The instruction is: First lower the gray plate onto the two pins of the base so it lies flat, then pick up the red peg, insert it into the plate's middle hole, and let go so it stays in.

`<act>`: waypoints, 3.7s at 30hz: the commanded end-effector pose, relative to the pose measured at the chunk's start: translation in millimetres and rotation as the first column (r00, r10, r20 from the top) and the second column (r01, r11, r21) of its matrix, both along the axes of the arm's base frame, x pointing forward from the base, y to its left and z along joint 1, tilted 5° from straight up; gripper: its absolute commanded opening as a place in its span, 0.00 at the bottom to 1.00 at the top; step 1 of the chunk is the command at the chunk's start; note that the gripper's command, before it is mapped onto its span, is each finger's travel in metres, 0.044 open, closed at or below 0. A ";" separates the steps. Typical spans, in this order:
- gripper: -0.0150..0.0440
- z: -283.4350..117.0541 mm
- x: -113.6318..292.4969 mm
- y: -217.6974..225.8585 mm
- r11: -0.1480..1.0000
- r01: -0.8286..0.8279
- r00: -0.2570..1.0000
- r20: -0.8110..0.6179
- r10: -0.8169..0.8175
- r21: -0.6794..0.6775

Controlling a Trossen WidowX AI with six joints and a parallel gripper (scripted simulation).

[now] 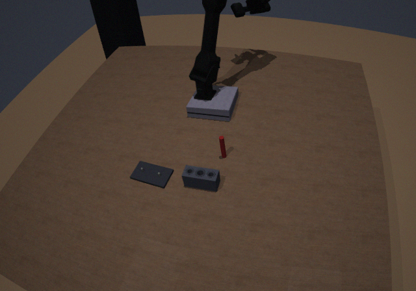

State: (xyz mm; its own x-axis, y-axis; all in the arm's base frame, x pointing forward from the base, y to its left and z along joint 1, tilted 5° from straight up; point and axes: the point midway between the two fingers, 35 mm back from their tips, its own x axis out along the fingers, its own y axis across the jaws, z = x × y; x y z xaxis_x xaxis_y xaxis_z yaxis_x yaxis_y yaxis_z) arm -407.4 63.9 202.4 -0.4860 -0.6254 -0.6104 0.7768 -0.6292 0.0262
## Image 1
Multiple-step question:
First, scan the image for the dark red peg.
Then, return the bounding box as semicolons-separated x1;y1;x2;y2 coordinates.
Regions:
219;136;227;158

